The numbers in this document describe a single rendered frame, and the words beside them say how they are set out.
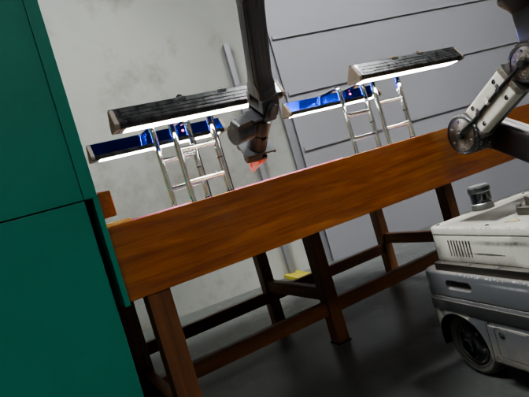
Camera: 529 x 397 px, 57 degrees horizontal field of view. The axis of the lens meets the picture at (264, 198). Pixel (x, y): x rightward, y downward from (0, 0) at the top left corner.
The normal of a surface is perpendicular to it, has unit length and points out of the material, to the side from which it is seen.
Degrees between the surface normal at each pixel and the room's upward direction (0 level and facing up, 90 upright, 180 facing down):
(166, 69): 90
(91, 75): 90
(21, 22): 90
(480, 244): 90
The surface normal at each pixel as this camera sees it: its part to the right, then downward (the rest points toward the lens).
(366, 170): 0.44, -0.10
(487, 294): -0.90, 0.28
